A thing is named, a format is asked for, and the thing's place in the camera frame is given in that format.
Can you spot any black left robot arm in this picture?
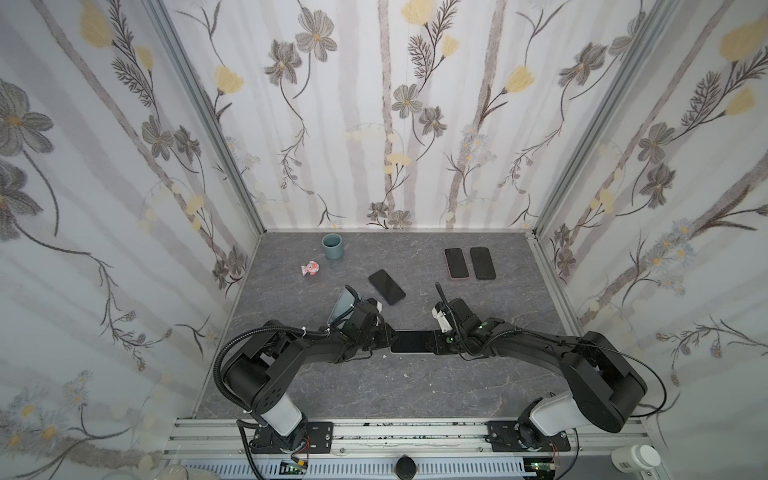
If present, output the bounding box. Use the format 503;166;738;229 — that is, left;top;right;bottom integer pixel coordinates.
211;287;398;479

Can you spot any pink pig figurine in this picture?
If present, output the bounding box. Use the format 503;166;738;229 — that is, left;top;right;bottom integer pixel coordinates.
301;261;320;276

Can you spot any clear teal phone case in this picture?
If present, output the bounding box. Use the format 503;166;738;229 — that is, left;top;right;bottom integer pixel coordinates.
327;285;359;329

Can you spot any black knob on rail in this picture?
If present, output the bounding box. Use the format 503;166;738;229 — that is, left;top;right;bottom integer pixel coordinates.
393;455;418;480

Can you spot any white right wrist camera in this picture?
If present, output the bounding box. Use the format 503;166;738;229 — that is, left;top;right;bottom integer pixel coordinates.
431;307;453;334

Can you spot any light blue phone case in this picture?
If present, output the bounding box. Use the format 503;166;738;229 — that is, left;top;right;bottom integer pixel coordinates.
390;330;439;356

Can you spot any white cylinder device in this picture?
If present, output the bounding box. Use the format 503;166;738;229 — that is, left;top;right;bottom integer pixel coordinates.
610;444;661;473

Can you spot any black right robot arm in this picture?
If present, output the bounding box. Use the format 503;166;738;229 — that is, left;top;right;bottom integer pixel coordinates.
432;299;648;451

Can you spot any purple-edged smartphone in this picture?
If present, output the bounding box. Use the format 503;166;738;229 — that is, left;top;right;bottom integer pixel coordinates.
445;248;469;279

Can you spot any black phone case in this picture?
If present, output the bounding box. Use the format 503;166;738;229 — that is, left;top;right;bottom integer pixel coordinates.
469;246;497;281

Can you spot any teal ceramic cup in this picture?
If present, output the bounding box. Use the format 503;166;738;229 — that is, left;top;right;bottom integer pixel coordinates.
321;233;344;260

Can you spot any blue-edged smartphone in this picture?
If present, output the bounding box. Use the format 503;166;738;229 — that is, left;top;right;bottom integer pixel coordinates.
368;269;406;306

